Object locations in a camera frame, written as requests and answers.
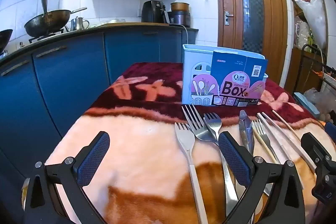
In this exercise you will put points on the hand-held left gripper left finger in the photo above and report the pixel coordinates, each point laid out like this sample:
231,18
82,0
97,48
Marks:
94,158

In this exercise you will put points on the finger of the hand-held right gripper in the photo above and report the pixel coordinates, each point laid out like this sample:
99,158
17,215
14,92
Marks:
331,129
315,146

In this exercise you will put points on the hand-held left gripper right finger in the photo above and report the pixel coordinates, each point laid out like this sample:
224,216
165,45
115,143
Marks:
233,158

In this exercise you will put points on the thin wooden chopstick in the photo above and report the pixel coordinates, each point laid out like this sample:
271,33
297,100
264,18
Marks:
262,145

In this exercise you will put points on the beige wooden chopstick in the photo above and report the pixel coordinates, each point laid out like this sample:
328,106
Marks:
284,124

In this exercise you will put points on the large steel fork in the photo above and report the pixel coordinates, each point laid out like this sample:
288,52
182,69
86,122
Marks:
197,129

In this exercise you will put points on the white plastic utensil holder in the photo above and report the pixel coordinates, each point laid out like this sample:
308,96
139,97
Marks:
187,74

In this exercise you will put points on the light blue box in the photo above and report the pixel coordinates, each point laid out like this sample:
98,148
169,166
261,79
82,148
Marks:
307,104

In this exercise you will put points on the pink maroon printed blanket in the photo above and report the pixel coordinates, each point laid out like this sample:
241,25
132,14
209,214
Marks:
147,161

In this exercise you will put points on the orange white cloth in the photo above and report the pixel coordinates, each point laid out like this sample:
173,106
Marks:
325,75

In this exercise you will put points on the blue pink cardboard label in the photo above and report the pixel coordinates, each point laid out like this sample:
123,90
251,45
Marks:
236,74

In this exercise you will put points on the blue base cabinets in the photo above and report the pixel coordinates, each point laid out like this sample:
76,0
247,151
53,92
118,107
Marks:
71,77

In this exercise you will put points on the white plastic bag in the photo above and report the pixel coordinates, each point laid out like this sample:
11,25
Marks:
316,19

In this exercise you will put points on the gas stove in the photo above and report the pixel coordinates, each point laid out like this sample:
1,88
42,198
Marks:
44,36

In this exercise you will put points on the steel kettle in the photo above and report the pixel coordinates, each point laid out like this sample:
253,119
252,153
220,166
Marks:
78,24

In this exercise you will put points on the large black wok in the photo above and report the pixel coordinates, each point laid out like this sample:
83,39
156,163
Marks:
50,22

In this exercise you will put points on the wooden door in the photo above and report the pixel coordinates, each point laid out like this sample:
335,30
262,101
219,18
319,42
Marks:
236,11

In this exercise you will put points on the small black wok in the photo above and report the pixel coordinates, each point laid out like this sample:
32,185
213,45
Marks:
5,40

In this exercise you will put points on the dark rice cooker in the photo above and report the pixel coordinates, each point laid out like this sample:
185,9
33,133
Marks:
179,18

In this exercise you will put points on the black air fryer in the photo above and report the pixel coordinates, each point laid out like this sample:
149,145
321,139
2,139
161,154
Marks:
152,11

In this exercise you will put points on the brown pot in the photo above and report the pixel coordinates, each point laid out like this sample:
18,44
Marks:
180,6

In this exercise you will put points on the spatula in wok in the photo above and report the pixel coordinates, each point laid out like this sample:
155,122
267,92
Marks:
44,3

